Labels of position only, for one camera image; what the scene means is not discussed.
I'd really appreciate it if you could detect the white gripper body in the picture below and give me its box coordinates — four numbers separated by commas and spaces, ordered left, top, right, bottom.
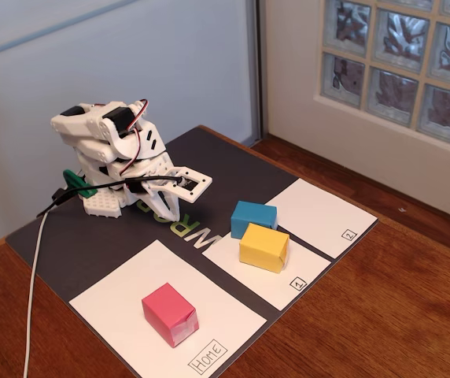
109, 154, 179, 198

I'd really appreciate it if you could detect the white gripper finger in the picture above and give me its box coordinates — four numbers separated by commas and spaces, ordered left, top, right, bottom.
164, 190, 182, 221
146, 191, 174, 221

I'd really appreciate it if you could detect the red paper box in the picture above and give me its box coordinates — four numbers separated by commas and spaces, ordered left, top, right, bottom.
141, 282, 199, 348

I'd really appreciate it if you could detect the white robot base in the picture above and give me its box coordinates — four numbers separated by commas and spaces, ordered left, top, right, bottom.
75, 156, 126, 220

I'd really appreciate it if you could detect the blue paper box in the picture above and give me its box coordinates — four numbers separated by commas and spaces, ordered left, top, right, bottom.
231, 200, 278, 240

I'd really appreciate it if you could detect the yellow paper box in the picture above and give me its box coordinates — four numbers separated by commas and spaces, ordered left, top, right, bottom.
238, 222, 291, 274

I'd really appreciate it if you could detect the white paper sheet marked home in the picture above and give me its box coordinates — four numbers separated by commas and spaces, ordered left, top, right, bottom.
68, 239, 268, 378

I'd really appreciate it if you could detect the green clamp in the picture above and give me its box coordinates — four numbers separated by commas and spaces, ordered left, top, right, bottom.
62, 169, 98, 198

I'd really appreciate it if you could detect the dark grey mat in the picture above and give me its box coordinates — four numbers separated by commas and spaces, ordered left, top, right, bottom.
5, 124, 379, 378

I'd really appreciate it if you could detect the white paper sheet marked 1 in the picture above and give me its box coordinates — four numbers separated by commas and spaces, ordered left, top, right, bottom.
201, 232, 332, 312

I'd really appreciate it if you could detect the frosted door panel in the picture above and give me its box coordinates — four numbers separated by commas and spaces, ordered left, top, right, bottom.
0, 0, 257, 245

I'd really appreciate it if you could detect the white paper sheet marked 2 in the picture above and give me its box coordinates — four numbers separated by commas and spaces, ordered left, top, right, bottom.
266, 177, 379, 260

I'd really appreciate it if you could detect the red black servo wire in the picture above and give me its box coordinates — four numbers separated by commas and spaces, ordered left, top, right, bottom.
118, 98, 150, 177

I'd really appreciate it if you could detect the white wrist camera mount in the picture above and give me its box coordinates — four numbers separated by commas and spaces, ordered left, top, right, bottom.
152, 165, 213, 204

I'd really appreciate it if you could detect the black cable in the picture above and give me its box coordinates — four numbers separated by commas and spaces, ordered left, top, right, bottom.
36, 176, 183, 217

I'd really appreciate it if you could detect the white cable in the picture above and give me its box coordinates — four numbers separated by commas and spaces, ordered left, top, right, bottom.
22, 198, 59, 378

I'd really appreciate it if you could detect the grey metal door frame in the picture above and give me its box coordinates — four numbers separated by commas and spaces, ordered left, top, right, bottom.
246, 0, 268, 143

